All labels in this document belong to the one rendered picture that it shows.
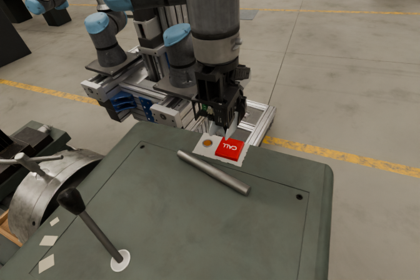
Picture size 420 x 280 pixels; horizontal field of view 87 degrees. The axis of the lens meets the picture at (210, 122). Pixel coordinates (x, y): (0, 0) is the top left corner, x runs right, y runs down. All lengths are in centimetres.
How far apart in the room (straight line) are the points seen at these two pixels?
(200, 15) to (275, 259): 42
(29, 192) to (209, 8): 64
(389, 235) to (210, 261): 173
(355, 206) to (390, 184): 38
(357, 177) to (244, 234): 184
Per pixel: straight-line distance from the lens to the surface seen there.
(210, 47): 34
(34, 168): 74
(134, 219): 53
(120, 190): 58
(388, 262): 201
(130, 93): 131
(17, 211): 79
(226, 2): 33
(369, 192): 221
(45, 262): 59
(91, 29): 128
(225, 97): 39
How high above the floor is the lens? 171
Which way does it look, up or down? 43 degrees down
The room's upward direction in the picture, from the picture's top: 8 degrees counter-clockwise
